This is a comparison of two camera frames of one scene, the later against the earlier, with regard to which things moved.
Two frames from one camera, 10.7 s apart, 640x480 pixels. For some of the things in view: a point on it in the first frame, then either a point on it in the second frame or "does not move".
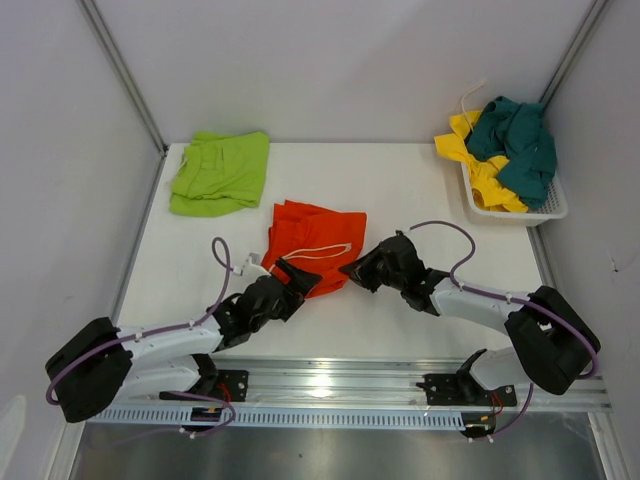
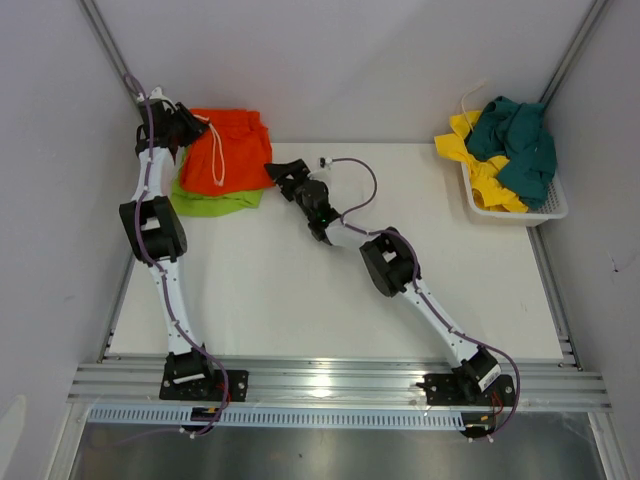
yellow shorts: x=488 y=191 does not move
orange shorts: x=320 y=241 to x=233 y=153
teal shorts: x=518 y=132 does not move
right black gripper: x=360 y=271 to x=296 y=170
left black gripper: x=303 y=286 to x=193 y=126
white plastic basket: x=555 y=208 does not move
